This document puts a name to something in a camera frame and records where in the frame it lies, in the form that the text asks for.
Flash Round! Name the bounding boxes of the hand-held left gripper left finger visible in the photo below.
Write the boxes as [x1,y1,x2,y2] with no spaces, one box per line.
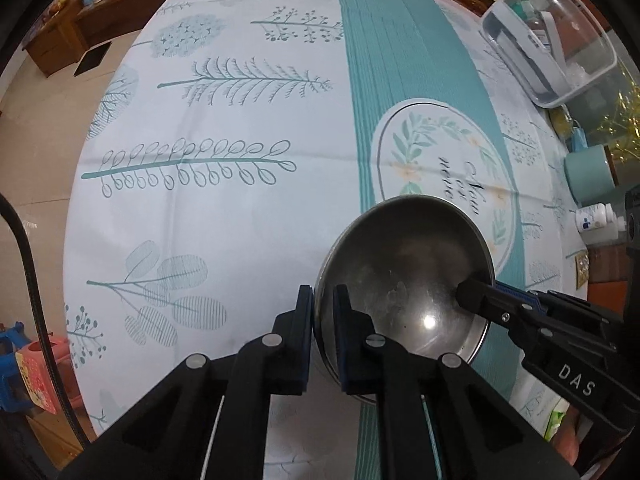
[60,285,315,480]

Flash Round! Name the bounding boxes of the gold string lights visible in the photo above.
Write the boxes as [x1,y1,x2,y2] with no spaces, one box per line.
[592,60,640,166]

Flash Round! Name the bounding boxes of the green tissue pack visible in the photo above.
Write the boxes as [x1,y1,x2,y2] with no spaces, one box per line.
[520,375,582,442]

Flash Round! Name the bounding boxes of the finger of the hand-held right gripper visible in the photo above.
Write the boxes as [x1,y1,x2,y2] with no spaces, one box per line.
[455,278,552,357]
[495,282,612,332]

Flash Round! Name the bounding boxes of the teal cup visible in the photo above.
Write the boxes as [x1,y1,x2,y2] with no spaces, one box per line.
[565,145,617,207]

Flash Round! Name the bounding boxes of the large steel bowl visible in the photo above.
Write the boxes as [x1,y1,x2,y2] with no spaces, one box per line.
[314,195,497,404]

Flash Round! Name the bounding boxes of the translucent squeeze bottle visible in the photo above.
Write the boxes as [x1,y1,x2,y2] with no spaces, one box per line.
[606,215,632,245]

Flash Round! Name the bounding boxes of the person's right hand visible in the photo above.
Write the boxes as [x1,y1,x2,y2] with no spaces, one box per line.
[554,426,595,467]

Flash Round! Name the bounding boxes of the leaf print tablecloth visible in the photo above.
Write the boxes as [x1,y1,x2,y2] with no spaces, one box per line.
[62,0,601,480]

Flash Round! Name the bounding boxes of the blue face mask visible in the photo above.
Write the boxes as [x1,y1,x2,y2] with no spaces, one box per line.
[567,120,592,155]

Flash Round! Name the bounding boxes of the white pill bottle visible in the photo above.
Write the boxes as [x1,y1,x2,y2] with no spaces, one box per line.
[575,203,620,234]

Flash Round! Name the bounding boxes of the clear plastic storage box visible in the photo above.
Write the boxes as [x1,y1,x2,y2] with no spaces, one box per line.
[481,0,619,109]

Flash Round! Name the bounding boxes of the orange wooden cabinet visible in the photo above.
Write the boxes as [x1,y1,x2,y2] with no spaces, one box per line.
[582,240,632,311]

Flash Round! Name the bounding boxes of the blue plastic stool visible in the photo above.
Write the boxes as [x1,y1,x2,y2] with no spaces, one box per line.
[0,322,32,412]

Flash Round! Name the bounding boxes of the pink plastic stool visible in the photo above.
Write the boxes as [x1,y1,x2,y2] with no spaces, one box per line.
[15,337,85,415]

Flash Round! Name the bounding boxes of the black cable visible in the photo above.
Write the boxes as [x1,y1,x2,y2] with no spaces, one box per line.
[0,192,97,445]

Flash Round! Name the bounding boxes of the black floor mat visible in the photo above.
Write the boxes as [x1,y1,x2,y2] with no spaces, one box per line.
[74,42,112,77]

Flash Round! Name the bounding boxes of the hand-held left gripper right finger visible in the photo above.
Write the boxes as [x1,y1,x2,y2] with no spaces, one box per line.
[332,284,581,480]

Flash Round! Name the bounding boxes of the brown wooden low cabinet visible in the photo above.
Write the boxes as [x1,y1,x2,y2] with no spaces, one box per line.
[22,0,203,79]

